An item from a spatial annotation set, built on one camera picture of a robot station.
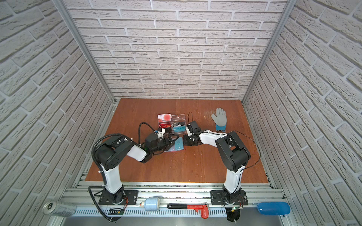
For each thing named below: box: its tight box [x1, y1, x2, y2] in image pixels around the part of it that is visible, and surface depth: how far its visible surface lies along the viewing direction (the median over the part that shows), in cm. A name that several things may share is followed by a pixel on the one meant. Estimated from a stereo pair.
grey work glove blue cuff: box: [211, 107, 227, 132], surface depth 109 cm
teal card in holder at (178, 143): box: [174, 137, 184, 151], surface depth 94 cm
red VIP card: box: [158, 123, 172, 129], surface depth 99 cm
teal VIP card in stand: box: [172, 125, 187, 133], surface depth 100 cm
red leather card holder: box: [164, 136, 185, 153], surface depth 94 cm
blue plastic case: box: [256, 201, 291, 216], surface depth 71 cm
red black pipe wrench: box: [166, 202, 209, 219], surface depth 72 cm
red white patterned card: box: [157, 113, 172, 123], surface depth 99 cm
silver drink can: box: [42, 201, 77, 218], surface depth 61 cm
